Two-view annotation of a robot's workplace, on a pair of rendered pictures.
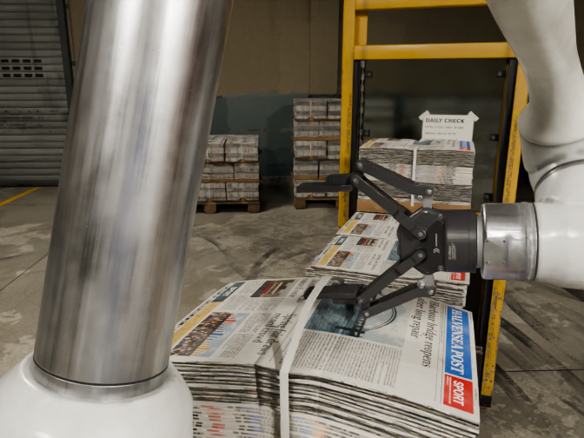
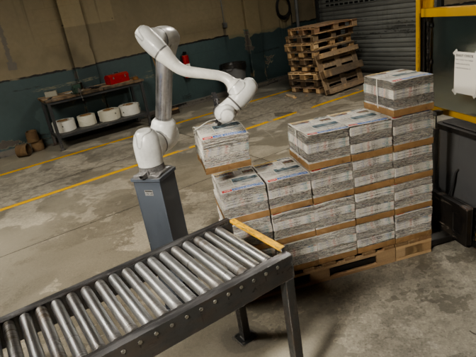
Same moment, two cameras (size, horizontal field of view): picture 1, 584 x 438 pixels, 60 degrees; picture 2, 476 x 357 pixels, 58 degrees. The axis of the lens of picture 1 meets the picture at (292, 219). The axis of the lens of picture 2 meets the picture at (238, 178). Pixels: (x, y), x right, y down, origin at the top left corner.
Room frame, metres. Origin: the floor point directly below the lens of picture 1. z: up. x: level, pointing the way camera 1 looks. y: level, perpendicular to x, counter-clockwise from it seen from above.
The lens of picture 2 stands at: (-0.55, -2.38, 1.84)
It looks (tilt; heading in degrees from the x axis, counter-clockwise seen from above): 21 degrees down; 62
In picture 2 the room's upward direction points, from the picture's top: 9 degrees counter-clockwise
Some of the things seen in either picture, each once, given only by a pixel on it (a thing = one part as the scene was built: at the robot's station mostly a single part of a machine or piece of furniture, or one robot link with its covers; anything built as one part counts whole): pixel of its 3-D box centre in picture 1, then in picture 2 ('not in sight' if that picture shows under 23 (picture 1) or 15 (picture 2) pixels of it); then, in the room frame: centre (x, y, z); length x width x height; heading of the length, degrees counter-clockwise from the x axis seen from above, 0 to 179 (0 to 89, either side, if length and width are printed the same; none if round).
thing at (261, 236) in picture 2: not in sight; (256, 233); (0.37, -0.75, 0.81); 0.43 x 0.03 x 0.02; 93
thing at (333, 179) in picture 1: (346, 171); not in sight; (0.61, -0.07, 1.39); 0.05 x 0.01 x 0.03; 73
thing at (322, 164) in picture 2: not in sight; (318, 154); (1.22, -0.25, 0.86); 0.38 x 0.29 x 0.04; 71
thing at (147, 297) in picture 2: not in sight; (144, 292); (-0.23, -0.77, 0.77); 0.47 x 0.05 x 0.05; 93
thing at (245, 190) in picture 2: not in sight; (305, 218); (1.08, -0.22, 0.42); 1.17 x 0.39 x 0.83; 162
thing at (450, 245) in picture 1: (436, 240); not in sight; (0.58, -0.17, 1.31); 0.09 x 0.07 x 0.08; 73
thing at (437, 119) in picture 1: (428, 135); (457, 64); (2.20, -0.59, 1.27); 0.57 x 0.01 x 0.65; 72
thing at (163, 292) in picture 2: not in sight; (157, 286); (-0.17, -0.76, 0.77); 0.47 x 0.05 x 0.05; 93
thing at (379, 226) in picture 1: (405, 228); (355, 117); (1.49, -0.35, 1.06); 0.37 x 0.28 x 0.01; 71
